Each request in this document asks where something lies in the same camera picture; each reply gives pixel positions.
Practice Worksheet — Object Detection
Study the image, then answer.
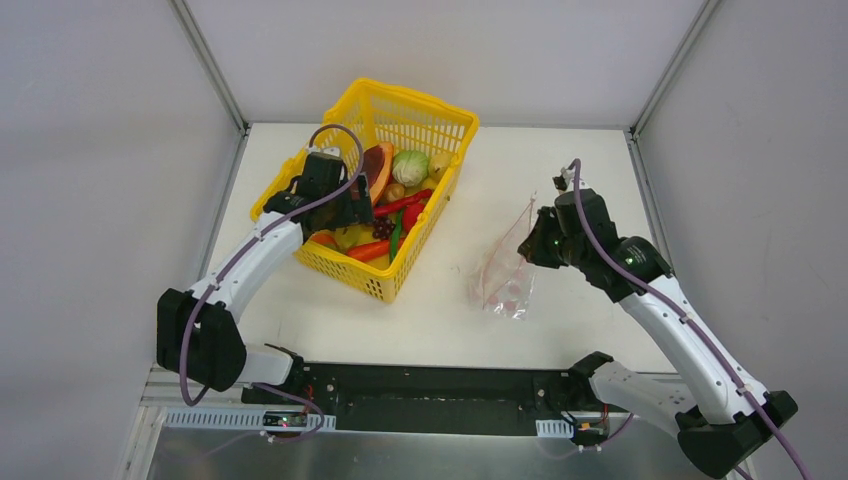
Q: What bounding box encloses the clear pink-dotted zip bag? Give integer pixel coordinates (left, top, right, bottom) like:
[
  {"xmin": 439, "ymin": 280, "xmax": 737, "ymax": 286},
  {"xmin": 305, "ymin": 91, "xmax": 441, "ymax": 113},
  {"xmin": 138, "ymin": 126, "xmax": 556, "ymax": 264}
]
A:
[{"xmin": 467, "ymin": 193, "xmax": 537, "ymax": 321}]

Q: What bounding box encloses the yellow plastic basket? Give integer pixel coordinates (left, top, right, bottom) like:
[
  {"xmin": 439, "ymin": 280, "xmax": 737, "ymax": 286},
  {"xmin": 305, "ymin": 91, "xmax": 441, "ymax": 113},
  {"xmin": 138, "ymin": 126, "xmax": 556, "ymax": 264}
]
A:
[{"xmin": 250, "ymin": 78, "xmax": 481, "ymax": 305}]

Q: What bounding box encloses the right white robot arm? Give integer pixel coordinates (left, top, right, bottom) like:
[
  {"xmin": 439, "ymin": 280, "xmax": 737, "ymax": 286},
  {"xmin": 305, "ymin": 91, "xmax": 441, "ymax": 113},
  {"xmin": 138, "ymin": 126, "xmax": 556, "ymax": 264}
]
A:
[{"xmin": 517, "ymin": 188, "xmax": 798, "ymax": 479}]

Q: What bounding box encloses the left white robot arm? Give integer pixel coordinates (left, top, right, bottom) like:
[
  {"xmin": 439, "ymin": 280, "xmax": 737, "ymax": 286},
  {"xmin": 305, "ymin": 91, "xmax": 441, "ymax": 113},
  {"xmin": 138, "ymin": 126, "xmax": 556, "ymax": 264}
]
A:
[{"xmin": 156, "ymin": 151, "xmax": 374, "ymax": 405}]

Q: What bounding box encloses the red chili pepper toy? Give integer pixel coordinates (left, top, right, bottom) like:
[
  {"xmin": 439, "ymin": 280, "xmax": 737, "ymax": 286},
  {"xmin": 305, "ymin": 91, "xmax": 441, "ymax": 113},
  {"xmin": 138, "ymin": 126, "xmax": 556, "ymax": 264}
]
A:
[{"xmin": 373, "ymin": 189, "xmax": 433, "ymax": 217}]

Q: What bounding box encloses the purple grapes toy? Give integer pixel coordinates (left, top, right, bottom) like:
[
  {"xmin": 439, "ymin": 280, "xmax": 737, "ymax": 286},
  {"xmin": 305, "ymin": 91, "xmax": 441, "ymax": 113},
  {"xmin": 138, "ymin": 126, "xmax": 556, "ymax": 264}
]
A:
[{"xmin": 372, "ymin": 216, "xmax": 396, "ymax": 241}]

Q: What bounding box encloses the yellow-green pepper toy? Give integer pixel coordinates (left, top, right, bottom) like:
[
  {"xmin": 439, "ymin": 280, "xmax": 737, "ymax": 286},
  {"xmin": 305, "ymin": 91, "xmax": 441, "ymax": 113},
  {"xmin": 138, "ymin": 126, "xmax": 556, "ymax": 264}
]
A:
[{"xmin": 333, "ymin": 225, "xmax": 363, "ymax": 253}]

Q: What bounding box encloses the green bean toy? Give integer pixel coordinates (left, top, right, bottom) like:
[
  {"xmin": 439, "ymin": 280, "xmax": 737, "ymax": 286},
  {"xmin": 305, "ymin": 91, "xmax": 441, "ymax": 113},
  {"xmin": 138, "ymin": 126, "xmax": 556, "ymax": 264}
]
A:
[{"xmin": 389, "ymin": 209, "xmax": 404, "ymax": 264}]

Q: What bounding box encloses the orange carrot toy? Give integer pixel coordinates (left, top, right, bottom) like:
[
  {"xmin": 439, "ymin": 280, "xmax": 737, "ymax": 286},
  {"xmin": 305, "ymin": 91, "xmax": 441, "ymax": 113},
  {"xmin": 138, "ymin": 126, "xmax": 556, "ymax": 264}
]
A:
[{"xmin": 346, "ymin": 238, "xmax": 405, "ymax": 263}]

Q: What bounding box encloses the red tomato toy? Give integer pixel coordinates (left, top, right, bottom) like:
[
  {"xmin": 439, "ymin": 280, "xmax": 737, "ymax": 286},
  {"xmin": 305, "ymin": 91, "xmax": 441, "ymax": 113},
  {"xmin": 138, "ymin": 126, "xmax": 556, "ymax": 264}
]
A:
[{"xmin": 401, "ymin": 203, "xmax": 426, "ymax": 233}]

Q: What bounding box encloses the green cabbage toy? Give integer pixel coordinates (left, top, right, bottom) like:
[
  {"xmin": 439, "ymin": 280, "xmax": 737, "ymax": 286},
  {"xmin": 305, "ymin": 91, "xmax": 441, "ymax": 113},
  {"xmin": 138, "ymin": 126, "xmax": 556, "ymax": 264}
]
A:
[{"xmin": 392, "ymin": 150, "xmax": 429, "ymax": 187}]

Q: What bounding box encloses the yellow pear toy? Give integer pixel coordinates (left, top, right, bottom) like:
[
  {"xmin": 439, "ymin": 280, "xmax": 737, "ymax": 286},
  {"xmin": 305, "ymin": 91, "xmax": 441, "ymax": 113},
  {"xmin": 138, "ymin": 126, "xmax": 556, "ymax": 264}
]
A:
[{"xmin": 428, "ymin": 152, "xmax": 453, "ymax": 182}]

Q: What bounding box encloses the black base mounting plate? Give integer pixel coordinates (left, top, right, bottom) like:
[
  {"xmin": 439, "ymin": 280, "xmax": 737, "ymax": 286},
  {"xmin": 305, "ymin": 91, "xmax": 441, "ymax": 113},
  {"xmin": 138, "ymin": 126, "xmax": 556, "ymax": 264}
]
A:
[{"xmin": 241, "ymin": 363, "xmax": 609, "ymax": 436}]

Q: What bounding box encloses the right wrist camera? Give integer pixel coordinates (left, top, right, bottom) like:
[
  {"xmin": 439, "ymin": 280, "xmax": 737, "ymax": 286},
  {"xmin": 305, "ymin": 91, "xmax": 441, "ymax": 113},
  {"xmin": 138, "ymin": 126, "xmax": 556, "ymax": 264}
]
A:
[{"xmin": 553, "ymin": 168, "xmax": 575, "ymax": 194}]

